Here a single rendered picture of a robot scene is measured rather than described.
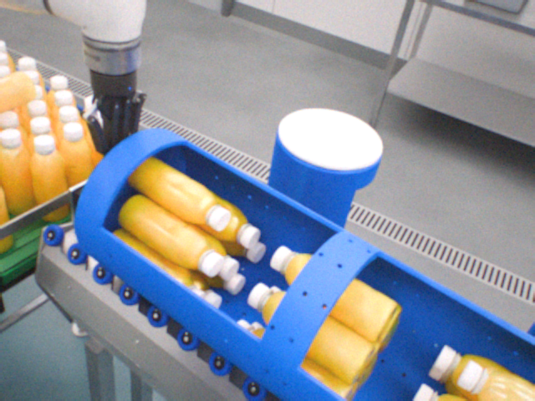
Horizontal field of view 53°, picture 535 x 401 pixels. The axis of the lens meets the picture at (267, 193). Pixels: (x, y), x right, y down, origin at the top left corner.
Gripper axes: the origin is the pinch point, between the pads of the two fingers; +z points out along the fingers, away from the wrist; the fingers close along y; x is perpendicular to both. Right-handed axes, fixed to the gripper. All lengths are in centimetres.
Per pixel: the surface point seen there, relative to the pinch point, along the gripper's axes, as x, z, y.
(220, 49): -176, 117, -254
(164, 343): 22.4, 23.9, 9.8
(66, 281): -4.8, 27.4, 10.4
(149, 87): -167, 116, -172
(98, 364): -1, 58, 7
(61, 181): -19.0, 15.3, -0.7
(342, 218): 27, 29, -52
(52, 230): -10.8, 18.6, 8.3
